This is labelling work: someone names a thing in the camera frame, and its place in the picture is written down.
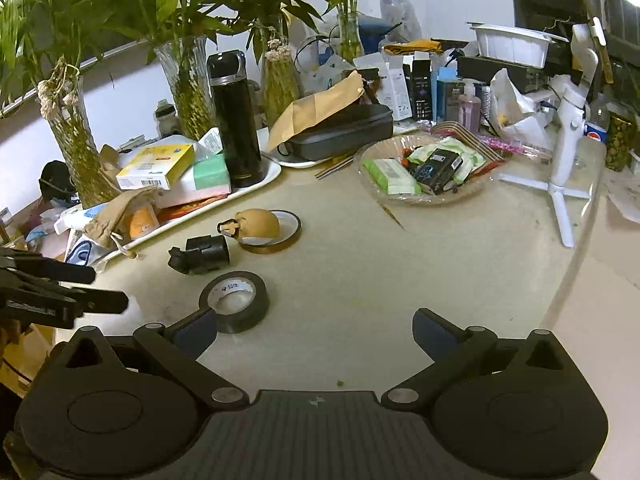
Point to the tall black box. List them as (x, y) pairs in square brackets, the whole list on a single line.
[(421, 90)]

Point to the amber tape roll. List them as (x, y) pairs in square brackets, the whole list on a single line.
[(265, 249)]

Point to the white gimbal tripod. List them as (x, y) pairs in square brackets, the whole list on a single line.
[(565, 160)]

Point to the white food container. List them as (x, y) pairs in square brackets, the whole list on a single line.
[(510, 47)]

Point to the small white green packet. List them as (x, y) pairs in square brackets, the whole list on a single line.
[(212, 141)]

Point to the green wet wipes pack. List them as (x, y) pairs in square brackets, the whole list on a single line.
[(390, 177)]

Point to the red snack packet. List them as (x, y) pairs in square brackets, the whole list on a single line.
[(185, 207)]

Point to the white and blue tube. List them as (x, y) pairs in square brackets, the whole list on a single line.
[(75, 220)]

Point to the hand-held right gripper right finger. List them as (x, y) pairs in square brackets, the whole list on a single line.
[(431, 332)]

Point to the long white tray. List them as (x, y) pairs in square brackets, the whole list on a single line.
[(267, 172)]

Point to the bundle of coloured sticks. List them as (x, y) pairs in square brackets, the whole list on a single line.
[(332, 167)]

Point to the brown cardboard box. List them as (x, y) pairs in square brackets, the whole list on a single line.
[(37, 342)]

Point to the dark cloth bundle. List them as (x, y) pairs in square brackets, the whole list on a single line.
[(52, 177)]

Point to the white green sachet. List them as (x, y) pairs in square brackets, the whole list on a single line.
[(467, 160)]

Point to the black camera clamp mount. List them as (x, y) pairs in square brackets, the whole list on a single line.
[(207, 252)]

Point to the black hard case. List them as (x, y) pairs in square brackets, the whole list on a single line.
[(345, 135)]

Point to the white bottle orange label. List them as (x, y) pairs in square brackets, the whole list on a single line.
[(142, 222)]

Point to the black tape roll white core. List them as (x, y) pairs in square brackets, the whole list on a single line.
[(250, 310)]

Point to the small cardboard carton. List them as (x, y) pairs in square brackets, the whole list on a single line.
[(107, 153)]

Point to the yellow silicone pouch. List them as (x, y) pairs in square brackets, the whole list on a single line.
[(257, 225)]

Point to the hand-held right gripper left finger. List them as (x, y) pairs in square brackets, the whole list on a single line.
[(197, 332)]

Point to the glass vase with bamboo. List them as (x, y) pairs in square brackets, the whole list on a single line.
[(280, 90), (80, 160), (192, 95)]

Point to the tall white box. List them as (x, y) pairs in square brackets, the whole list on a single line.
[(395, 90)]

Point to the green tissue pack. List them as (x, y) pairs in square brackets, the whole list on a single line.
[(210, 172)]

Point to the black thermos bottle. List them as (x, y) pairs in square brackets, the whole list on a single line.
[(235, 125)]

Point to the printed white plastic bag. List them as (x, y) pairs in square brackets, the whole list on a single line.
[(325, 72)]

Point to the yellow and white box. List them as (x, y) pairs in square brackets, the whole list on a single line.
[(155, 162)]

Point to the blue box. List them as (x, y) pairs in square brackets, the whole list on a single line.
[(447, 100)]

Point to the brown paper envelope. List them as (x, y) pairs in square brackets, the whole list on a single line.
[(310, 110)]

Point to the glass bottle with bamboo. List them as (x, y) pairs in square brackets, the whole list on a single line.
[(350, 40)]

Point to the pink patterned packet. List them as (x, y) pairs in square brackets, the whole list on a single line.
[(510, 148)]

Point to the blue face mask pack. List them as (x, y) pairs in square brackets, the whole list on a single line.
[(82, 252)]

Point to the black packet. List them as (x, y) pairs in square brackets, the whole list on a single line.
[(435, 170)]

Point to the thin wooden stick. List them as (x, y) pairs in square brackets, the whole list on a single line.
[(392, 215)]

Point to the soda bottle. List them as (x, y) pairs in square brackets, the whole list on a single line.
[(596, 132)]

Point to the pink pump bottle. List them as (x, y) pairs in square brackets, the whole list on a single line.
[(470, 110)]

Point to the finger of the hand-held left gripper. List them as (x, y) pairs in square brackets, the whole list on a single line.
[(65, 271), (100, 302)]

